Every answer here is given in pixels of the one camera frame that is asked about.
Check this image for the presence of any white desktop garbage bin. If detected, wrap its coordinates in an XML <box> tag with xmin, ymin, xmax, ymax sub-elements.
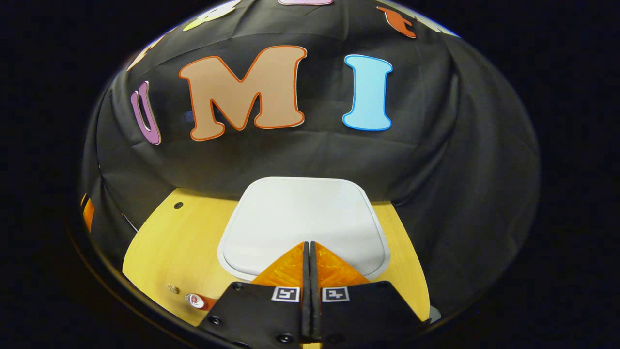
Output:
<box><xmin>217</xmin><ymin>177</ymin><xmax>392</xmax><ymax>282</ymax></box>

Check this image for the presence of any black backdrop cloth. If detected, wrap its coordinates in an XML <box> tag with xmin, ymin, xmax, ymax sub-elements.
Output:
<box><xmin>80</xmin><ymin>0</ymin><xmax>541</xmax><ymax>316</ymax></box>

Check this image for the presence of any red pop can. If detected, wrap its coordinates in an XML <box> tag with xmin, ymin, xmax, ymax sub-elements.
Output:
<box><xmin>185</xmin><ymin>292</ymin><xmax>216</xmax><ymax>311</ymax></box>

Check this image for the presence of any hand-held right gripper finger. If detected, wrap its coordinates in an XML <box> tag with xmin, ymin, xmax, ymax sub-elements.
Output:
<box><xmin>310</xmin><ymin>241</ymin><xmax>432</xmax><ymax>349</ymax></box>
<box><xmin>196</xmin><ymin>241</ymin><xmax>311</xmax><ymax>349</ymax></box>

